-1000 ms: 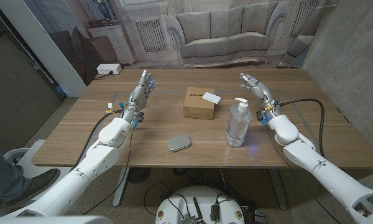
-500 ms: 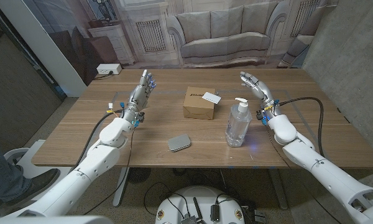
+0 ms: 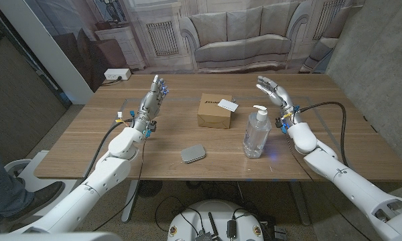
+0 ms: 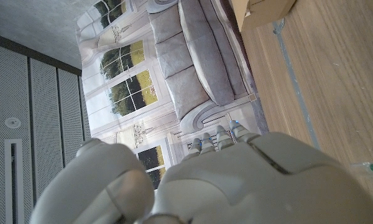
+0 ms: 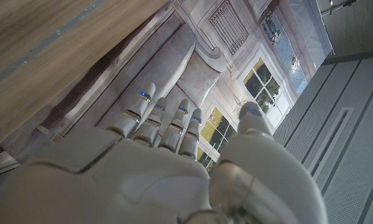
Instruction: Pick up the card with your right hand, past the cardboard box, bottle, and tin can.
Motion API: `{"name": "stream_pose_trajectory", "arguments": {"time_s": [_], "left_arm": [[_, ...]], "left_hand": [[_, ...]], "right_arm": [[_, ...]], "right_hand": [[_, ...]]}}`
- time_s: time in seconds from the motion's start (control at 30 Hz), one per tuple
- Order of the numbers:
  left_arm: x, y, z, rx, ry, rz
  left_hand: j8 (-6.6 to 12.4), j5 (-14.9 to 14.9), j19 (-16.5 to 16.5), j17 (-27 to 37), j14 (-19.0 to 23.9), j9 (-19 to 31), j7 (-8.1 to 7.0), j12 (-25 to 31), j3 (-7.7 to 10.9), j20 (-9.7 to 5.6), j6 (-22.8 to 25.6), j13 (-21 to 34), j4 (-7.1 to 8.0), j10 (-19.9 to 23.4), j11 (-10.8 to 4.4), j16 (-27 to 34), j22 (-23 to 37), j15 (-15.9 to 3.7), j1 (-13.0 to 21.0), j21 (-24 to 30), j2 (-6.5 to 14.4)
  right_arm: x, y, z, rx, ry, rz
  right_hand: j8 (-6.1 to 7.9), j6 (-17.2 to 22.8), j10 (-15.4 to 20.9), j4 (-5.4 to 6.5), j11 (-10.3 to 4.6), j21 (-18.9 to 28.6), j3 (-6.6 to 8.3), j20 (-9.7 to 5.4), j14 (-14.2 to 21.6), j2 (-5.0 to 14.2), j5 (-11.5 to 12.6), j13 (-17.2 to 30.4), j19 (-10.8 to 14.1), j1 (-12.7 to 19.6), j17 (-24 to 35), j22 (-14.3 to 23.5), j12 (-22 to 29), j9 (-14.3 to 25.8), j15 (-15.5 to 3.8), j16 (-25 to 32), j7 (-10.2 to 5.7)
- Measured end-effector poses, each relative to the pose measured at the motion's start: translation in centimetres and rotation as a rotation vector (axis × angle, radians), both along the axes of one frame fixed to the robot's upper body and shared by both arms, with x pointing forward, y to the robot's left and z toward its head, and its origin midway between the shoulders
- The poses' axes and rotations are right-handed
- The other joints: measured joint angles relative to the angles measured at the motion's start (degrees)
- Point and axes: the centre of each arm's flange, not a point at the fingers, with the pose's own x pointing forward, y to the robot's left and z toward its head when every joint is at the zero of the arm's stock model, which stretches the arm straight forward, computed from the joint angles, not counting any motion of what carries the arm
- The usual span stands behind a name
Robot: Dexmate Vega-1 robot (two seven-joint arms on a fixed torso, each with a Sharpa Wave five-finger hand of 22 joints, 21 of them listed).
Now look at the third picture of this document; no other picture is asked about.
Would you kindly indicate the flat grey tin can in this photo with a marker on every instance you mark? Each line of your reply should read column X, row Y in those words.
column 193, row 153

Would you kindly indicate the white table leg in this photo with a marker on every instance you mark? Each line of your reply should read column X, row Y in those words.
column 130, row 201
column 299, row 204

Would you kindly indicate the white power strip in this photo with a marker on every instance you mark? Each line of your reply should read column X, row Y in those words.
column 117, row 74

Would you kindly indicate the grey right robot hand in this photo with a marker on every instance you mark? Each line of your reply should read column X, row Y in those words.
column 283, row 97

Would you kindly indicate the brown cardboard box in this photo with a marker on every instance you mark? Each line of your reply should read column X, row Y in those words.
column 212, row 115

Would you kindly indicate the dark shoe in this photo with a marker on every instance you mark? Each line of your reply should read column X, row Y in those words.
column 42, row 197

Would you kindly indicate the person's leg in jeans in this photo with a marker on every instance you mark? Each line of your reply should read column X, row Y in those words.
column 3, row 187

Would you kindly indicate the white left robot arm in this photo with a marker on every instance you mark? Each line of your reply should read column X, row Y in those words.
column 100, row 180

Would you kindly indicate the printed living room backdrop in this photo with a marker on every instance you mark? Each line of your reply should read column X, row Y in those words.
column 248, row 47

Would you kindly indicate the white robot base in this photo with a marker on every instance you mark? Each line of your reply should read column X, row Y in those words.
column 214, row 217

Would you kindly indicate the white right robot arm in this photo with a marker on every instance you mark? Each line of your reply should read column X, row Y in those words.
column 348, row 184

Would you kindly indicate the white robot chest shell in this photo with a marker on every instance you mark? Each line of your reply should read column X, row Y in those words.
column 53, row 237

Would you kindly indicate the black round floor disc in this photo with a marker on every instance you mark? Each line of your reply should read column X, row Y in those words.
column 149, row 188

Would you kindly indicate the white card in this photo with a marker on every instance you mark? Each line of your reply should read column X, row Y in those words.
column 228, row 105

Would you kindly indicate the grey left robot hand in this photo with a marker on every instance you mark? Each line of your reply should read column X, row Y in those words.
column 149, row 105

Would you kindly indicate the black adapter on base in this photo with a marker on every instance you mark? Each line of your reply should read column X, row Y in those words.
column 231, row 229

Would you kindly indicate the clear pump bottle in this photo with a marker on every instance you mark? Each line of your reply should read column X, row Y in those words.
column 255, row 135

